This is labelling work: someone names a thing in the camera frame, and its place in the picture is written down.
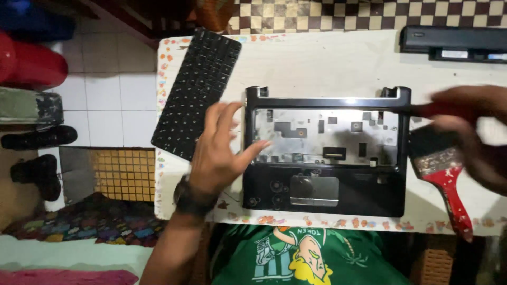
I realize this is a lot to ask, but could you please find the person's right hand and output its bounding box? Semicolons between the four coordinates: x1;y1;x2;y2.
430;84;507;195

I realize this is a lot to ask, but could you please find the red handled screwdriver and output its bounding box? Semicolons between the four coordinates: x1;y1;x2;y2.
409;102;476;122

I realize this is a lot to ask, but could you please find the red plastic container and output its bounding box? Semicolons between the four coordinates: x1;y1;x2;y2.
0;31;69;90

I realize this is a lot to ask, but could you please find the person's left hand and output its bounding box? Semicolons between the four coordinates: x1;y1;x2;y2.
189;101;274;195

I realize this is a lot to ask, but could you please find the blue plastic container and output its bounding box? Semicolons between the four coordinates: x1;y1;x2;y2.
0;0;77;42

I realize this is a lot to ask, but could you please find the black laptop keyboard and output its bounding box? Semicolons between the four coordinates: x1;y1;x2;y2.
150;26;242;162

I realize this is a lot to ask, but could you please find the yellow grid mat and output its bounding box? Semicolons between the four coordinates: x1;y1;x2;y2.
59;147;156;205

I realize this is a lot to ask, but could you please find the black laptop base chassis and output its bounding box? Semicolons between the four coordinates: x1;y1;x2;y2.
242;85;413;219

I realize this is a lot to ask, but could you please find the pale green sheet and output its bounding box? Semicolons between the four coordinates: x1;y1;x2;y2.
0;235;154;278

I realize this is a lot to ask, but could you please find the brown checkered cloth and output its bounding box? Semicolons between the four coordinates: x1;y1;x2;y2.
227;0;507;35

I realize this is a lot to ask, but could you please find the multicoloured patterned rug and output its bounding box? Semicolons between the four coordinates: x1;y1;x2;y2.
3;193;169;248

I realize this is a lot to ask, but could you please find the orange patterned cloth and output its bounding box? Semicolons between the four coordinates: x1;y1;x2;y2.
193;0;235;33

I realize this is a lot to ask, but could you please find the black wrist watch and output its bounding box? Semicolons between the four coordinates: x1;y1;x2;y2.
173;175;219;217

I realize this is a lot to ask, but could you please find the black laptop battery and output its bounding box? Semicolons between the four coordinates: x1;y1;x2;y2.
399;25;507;64

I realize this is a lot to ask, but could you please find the green printed t-shirt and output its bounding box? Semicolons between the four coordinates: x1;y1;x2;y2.
211;225;410;285

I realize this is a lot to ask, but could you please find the brown woven stool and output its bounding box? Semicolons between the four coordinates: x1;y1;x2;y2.
409;237;457;285

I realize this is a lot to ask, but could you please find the white floral-edged table cover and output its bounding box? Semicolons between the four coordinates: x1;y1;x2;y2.
154;30;507;237

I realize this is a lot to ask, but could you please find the pink cloth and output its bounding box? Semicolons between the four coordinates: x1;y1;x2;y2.
0;269;140;285

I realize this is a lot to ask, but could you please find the red handled paint brush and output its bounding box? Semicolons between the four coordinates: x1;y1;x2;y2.
407;126;475;243

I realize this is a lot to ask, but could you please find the black shoe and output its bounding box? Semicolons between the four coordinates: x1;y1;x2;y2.
10;154;62;202
0;125;78;151

